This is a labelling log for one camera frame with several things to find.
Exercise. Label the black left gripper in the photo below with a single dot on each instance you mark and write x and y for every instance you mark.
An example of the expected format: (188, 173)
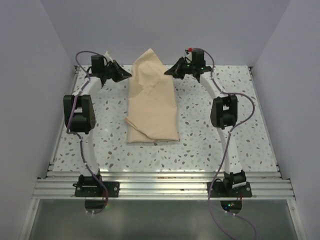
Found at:
(121, 74)

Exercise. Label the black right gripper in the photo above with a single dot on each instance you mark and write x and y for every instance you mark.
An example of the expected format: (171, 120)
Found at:
(176, 71)

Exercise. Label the beige cloth drape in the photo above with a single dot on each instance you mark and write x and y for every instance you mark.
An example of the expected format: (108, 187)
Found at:
(152, 109)

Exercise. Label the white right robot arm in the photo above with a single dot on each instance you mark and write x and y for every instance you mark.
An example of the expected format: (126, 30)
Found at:
(223, 115)

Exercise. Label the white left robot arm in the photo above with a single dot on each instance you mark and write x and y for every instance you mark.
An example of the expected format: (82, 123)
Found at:
(78, 110)

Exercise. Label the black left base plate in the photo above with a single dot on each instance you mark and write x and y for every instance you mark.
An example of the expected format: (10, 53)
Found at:
(96, 190)

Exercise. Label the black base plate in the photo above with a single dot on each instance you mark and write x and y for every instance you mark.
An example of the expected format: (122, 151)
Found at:
(96, 190)
(219, 190)

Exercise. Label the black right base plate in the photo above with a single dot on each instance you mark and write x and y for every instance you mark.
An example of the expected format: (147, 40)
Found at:
(219, 190)

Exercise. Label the aluminium rail frame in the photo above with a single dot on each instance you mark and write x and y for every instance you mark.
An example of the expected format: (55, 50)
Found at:
(162, 193)

